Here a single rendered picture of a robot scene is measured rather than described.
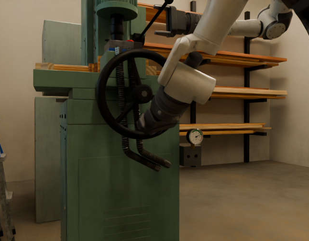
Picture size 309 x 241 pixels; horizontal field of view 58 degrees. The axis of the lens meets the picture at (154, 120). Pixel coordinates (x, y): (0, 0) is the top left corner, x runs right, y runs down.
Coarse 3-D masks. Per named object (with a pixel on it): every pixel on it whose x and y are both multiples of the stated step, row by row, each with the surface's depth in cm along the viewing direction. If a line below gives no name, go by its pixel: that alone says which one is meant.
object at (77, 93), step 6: (72, 90) 98; (78, 90) 99; (84, 90) 100; (90, 90) 100; (108, 90) 103; (114, 90) 103; (126, 90) 105; (72, 96) 98; (78, 96) 99; (84, 96) 100; (90, 96) 100; (108, 96) 103; (114, 96) 103
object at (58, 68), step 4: (56, 68) 111; (60, 68) 111; (64, 68) 112; (68, 68) 112; (72, 68) 113; (76, 68) 113; (80, 68) 114; (84, 68) 115; (156, 72) 126; (160, 72) 127
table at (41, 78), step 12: (36, 72) 94; (48, 72) 95; (60, 72) 97; (72, 72) 98; (84, 72) 100; (96, 72) 101; (36, 84) 94; (48, 84) 95; (60, 84) 97; (72, 84) 98; (84, 84) 100; (96, 84) 101; (108, 84) 93; (144, 84) 98; (156, 84) 109
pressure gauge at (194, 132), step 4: (188, 132) 109; (192, 132) 108; (196, 132) 109; (200, 132) 110; (188, 136) 108; (192, 136) 108; (200, 136) 110; (188, 140) 109; (192, 140) 108; (196, 140) 109; (200, 140) 110; (192, 144) 111; (196, 144) 109; (192, 148) 111
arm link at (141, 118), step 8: (152, 104) 71; (152, 112) 73; (160, 112) 68; (184, 112) 70; (144, 120) 76; (152, 120) 73; (160, 120) 73; (168, 120) 70; (176, 120) 72; (144, 128) 75; (152, 128) 75; (160, 128) 77; (168, 128) 80
